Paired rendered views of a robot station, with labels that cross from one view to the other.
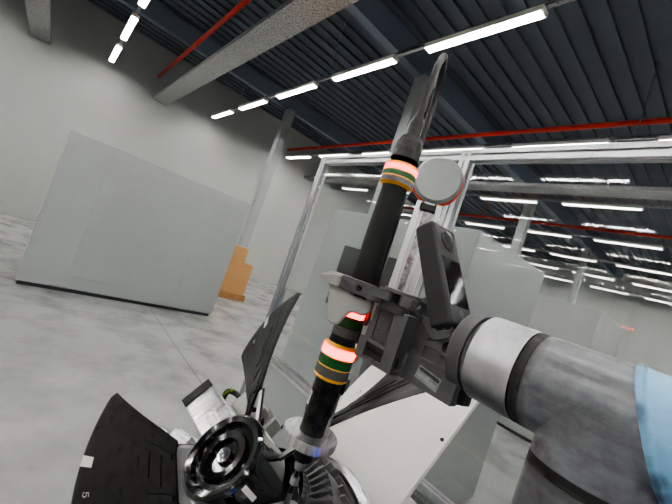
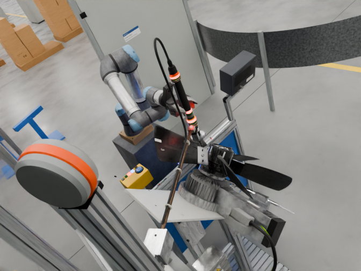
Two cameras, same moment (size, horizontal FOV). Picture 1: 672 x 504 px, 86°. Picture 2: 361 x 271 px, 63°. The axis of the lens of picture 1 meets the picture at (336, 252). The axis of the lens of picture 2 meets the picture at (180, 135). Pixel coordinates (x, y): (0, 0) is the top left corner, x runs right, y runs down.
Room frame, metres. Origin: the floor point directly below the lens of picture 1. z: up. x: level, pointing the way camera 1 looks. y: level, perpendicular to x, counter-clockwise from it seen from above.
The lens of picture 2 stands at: (1.58, 0.13, 2.23)
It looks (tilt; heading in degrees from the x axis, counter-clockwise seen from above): 38 degrees down; 193
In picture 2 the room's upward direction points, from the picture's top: 24 degrees counter-clockwise
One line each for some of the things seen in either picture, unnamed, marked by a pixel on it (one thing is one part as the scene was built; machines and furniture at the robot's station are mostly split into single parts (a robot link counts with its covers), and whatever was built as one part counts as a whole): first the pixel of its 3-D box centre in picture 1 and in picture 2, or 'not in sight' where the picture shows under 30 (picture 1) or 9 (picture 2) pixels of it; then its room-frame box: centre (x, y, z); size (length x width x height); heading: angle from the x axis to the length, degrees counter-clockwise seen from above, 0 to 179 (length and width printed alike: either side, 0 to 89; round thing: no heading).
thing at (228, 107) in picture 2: not in sight; (228, 108); (-0.16, 0.14, 0.96); 0.03 x 0.03 x 0.20; 39
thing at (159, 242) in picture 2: not in sight; (157, 248); (1.06, -0.21, 1.39); 0.10 x 0.07 x 0.08; 164
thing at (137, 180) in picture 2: not in sight; (137, 180); (0.36, -0.50, 1.02); 0.16 x 0.10 x 0.11; 129
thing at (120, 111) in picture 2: not in sight; (125, 111); (-0.12, -0.54, 1.21); 0.13 x 0.12 x 0.14; 116
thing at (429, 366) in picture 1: (424, 338); (172, 103); (0.37, -0.12, 1.47); 0.12 x 0.08 x 0.09; 39
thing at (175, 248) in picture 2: not in sight; (168, 237); (0.39, -0.53, 0.39); 0.04 x 0.04 x 0.78; 39
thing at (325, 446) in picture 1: (323, 400); (195, 130); (0.47, -0.05, 1.35); 0.09 x 0.07 x 0.10; 164
